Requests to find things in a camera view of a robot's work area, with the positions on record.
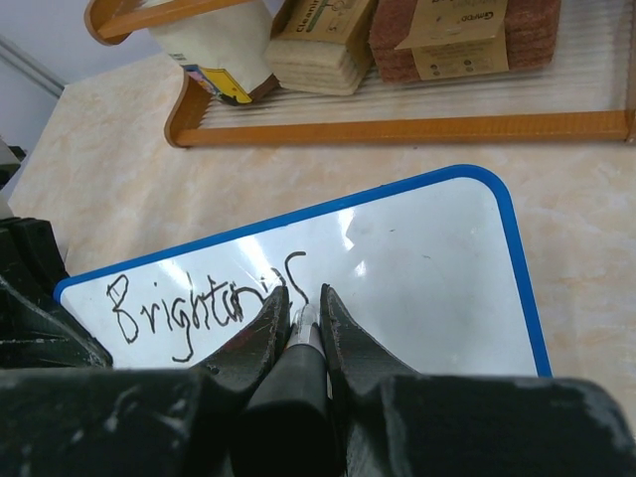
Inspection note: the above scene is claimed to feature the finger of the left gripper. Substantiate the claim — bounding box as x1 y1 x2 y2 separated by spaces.
1 217 69 296
1 273 112 369

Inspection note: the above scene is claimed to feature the brown cardboard box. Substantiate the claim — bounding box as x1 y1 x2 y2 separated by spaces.
265 0 378 96

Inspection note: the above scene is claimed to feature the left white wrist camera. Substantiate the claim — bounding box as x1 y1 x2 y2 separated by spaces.
0 139 27 219

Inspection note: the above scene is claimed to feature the white bag left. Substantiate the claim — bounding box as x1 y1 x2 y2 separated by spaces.
148 1 279 106

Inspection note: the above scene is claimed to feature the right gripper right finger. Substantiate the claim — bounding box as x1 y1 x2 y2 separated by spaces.
320 285 635 476

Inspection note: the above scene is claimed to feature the blue framed whiteboard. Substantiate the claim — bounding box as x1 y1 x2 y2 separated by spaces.
54 165 552 377

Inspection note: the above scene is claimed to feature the black white marker pen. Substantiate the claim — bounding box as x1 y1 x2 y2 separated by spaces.
230 304 339 476

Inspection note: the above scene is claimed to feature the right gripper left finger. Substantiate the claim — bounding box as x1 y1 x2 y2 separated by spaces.
1 286 290 476

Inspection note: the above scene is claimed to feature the wooden three tier rack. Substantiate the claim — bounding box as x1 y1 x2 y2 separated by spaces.
82 0 636 149

